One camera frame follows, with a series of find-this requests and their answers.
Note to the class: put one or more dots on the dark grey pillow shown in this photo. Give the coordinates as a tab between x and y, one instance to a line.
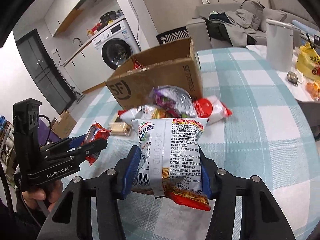
252	12

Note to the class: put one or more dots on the red white snack packet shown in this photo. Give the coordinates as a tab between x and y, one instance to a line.
210	107

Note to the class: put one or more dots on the purple bag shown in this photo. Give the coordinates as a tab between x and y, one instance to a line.
53	136

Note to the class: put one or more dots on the beige cracker packet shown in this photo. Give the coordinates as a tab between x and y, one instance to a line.
120	128

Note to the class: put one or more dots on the grey sofa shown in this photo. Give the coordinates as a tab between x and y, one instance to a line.
197	27

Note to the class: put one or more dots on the blue pillow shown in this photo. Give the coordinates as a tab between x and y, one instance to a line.
305	27

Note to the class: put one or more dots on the black clothing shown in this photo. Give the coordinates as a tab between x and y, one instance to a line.
217	32

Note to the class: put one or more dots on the wall socket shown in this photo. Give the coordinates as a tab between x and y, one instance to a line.
54	52

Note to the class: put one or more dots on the black rice cooker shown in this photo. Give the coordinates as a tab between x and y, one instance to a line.
108	17

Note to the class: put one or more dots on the yellow soap bottle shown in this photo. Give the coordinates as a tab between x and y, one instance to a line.
89	33

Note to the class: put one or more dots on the white washing machine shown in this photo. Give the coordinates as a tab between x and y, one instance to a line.
112	32

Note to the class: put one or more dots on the dark glass door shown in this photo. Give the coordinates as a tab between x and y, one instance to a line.
42	65

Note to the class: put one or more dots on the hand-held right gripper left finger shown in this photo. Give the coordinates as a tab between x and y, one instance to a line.
130	170

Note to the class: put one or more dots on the tangerine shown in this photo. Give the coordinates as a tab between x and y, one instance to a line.
312	87

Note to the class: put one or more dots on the white noodle snack packet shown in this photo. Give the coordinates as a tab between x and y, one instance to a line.
175	150
135	113

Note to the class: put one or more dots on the white kitchen counter cabinet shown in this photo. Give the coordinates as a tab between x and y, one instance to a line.
82	62

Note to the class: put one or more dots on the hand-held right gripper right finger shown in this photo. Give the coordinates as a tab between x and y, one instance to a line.
207	185

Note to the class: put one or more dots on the kitchen faucet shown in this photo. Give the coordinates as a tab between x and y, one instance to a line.
78	40

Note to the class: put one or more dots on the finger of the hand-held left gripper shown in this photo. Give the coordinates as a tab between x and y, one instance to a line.
77	141
95	146

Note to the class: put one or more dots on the red box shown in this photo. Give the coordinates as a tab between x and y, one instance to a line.
96	28

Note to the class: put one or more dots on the person's left forearm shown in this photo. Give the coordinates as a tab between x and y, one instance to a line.
20	225

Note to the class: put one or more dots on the shoe rack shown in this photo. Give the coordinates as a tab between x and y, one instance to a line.
6	140

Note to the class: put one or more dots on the small brown cardboard box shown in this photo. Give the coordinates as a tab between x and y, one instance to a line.
65	126

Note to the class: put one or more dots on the checked tablecloth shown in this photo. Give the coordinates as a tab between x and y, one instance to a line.
250	142

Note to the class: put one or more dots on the white wall cabinets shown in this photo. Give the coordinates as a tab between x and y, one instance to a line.
57	17

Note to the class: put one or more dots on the light grey pillow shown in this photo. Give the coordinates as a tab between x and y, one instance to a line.
275	17

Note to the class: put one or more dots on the silver purple snack packet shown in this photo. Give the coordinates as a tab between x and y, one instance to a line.
175	97

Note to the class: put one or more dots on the grey coat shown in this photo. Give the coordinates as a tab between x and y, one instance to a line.
240	27

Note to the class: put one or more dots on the blue and red snack packet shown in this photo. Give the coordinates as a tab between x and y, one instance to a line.
97	132

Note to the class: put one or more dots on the metal tea infuser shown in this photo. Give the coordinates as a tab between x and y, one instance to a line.
292	77

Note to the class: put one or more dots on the black white patterned chair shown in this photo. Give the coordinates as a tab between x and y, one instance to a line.
172	36

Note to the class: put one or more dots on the stick vacuum cleaner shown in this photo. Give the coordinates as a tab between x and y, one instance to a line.
77	96

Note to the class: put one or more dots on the black clip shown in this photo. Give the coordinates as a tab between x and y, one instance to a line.
309	40

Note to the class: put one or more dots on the yellow plastic bag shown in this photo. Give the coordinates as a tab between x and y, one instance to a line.
307	60

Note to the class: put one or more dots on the white cylindrical kettle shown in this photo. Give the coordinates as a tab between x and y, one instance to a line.
277	50

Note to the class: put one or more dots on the person's left hand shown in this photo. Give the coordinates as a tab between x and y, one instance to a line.
32	200

